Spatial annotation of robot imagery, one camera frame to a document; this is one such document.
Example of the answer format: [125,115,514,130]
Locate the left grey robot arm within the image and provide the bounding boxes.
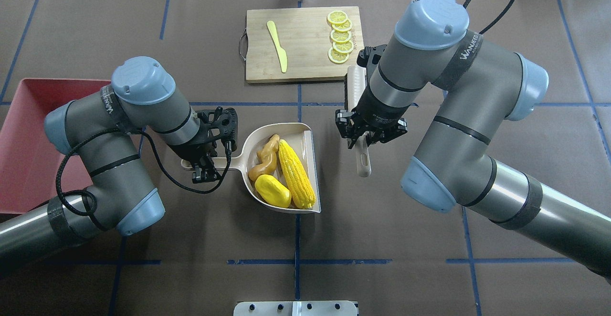
[0,56,238,278]

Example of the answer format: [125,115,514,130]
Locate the pink plastic bin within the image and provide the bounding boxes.
[0,78,107,215]

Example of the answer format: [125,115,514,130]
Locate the lemon slice top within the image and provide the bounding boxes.
[327,10,349,25]

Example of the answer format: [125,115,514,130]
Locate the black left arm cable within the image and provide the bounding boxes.
[55,128,232,232]

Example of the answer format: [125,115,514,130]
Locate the lemon slice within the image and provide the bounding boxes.
[327,48,350,64]
[329,29,353,43]
[331,18,353,32]
[327,10,349,25]
[332,41,354,54]

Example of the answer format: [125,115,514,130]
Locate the lemon slice bottom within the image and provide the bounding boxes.
[327,48,350,64]

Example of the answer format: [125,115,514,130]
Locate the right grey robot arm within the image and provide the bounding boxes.
[335,0,611,280]

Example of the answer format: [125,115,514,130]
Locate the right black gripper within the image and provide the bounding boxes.
[335,109,408,150]

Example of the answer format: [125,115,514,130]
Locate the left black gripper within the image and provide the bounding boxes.
[169,106,238,184]

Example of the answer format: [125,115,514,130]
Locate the beige plastic dustpan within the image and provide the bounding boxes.
[180,123,322,214]

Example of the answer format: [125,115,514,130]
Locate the bamboo cutting board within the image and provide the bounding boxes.
[246,6,364,84]

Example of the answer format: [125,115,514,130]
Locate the beige hand brush black bristles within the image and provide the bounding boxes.
[344,64,372,178]

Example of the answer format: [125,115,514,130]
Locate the tan toy ginger root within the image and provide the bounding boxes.
[247,134,281,182]

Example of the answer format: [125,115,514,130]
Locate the yellow plastic knife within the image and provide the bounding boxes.
[266,20,288,73]

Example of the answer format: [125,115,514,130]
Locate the yellow toy potato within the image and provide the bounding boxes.
[254,174,292,209]

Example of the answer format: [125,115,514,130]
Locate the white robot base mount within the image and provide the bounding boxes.
[233,300,359,316]

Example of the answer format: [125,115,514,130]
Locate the yellow toy corn cob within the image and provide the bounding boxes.
[278,138,316,210]

